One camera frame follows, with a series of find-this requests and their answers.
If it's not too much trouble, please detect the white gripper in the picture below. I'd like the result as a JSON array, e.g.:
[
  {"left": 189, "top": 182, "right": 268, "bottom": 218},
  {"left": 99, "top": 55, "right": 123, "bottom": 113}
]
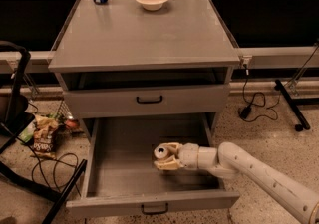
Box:
[{"left": 154, "top": 142, "right": 199, "bottom": 170}]

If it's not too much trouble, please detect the orange soda can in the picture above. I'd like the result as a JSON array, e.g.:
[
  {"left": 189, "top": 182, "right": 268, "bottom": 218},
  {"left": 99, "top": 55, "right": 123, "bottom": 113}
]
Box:
[{"left": 154, "top": 145, "right": 170, "bottom": 160}]

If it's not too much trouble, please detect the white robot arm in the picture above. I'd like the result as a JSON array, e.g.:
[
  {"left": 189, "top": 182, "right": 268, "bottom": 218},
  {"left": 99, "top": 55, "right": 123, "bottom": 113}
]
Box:
[{"left": 154, "top": 142, "right": 319, "bottom": 224}]

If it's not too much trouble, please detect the open grey bottom drawer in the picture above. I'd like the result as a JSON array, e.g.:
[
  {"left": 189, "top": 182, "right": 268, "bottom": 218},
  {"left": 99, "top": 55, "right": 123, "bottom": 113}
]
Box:
[{"left": 67, "top": 113, "right": 239, "bottom": 218}]

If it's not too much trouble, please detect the closed grey upper drawer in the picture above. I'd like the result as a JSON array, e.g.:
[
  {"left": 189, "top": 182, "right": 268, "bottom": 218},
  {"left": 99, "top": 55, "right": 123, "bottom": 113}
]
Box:
[{"left": 64, "top": 85, "right": 229, "bottom": 118}]

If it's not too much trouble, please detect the red can on floor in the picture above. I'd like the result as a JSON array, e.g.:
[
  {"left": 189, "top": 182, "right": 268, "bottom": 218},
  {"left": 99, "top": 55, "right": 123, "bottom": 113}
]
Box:
[{"left": 65, "top": 119, "right": 80, "bottom": 130}]

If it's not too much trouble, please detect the grey drawer cabinet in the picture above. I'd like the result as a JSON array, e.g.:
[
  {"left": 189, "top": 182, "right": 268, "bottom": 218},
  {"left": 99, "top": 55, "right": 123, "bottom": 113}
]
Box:
[{"left": 49, "top": 0, "right": 239, "bottom": 134}]

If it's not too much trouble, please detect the brown chip bag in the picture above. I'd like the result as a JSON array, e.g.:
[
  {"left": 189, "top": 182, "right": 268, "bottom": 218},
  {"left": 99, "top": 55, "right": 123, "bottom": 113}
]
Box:
[{"left": 33, "top": 115, "right": 59, "bottom": 159}]

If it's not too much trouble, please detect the green snack packet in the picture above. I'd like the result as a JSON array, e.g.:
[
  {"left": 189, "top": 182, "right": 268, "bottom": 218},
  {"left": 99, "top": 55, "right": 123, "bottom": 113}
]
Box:
[{"left": 19, "top": 121, "right": 36, "bottom": 143}]

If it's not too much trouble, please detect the black power cable with adapter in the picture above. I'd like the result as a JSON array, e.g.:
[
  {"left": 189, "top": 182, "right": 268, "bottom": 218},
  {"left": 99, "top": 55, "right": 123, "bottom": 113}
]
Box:
[{"left": 236, "top": 63, "right": 280, "bottom": 123}]

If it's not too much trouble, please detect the black floor cable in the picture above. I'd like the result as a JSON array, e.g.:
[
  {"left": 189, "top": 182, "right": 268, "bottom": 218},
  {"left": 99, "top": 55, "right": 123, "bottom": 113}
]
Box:
[{"left": 26, "top": 141, "right": 83, "bottom": 197}]

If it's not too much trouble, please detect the black stand frame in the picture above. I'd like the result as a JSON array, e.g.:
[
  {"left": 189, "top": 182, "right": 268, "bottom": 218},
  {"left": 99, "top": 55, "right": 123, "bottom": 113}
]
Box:
[{"left": 0, "top": 40, "right": 88, "bottom": 224}]

